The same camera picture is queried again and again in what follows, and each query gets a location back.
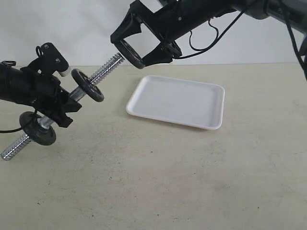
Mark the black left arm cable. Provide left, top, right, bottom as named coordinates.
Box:
left=0, top=45, right=41, bottom=133

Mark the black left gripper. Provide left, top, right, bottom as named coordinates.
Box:
left=20, top=67, right=82, bottom=128

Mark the chrome threaded dumbbell bar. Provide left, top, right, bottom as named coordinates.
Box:
left=1, top=53, right=124, bottom=161

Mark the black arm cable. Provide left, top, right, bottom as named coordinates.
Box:
left=0, top=45, right=41, bottom=133
left=163, top=0, right=307, bottom=82

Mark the black weight plate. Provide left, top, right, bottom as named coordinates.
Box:
left=71, top=69, right=104, bottom=103
left=115, top=40, right=145, bottom=69

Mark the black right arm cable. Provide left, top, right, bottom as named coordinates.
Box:
left=163, top=0, right=307, bottom=82

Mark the white rectangular plastic tray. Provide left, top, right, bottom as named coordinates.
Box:
left=126, top=75, right=225, bottom=130

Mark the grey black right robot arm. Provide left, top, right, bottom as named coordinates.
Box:
left=110, top=0, right=307, bottom=73

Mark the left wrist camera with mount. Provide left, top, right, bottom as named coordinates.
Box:
left=28, top=42, right=70, bottom=77

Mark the black weight plate far end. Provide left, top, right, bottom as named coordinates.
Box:
left=19, top=112, right=57, bottom=146

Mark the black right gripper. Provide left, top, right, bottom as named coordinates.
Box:
left=110, top=0, right=239, bottom=66

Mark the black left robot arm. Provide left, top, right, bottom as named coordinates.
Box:
left=0, top=62, right=82, bottom=128

